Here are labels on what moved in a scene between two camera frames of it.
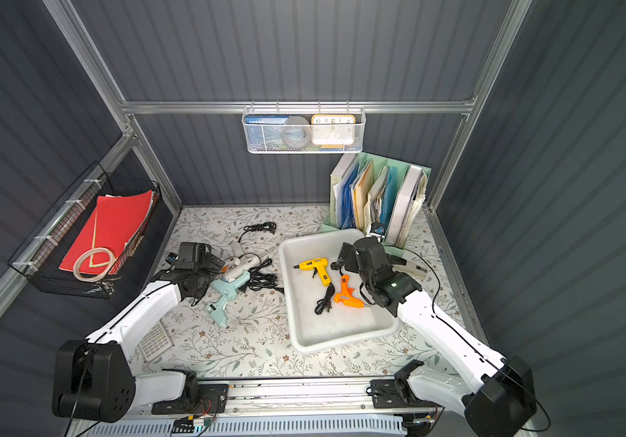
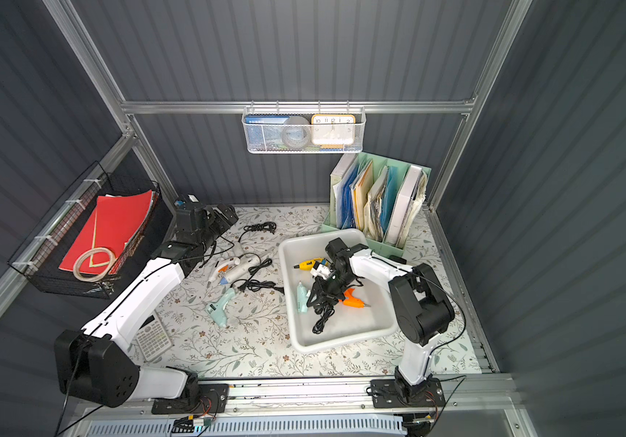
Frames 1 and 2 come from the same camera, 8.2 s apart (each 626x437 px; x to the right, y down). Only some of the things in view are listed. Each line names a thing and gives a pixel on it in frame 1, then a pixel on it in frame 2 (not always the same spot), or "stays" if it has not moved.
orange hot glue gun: x=346 y=298 stays
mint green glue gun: x=227 y=287 → x=302 y=296
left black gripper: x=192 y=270 → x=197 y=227
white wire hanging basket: x=304 y=129 stays
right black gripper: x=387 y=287 → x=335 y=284
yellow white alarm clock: x=333 y=131 stays
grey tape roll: x=296 y=132 stays
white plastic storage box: x=337 y=324 stays
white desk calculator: x=155 y=342 stays
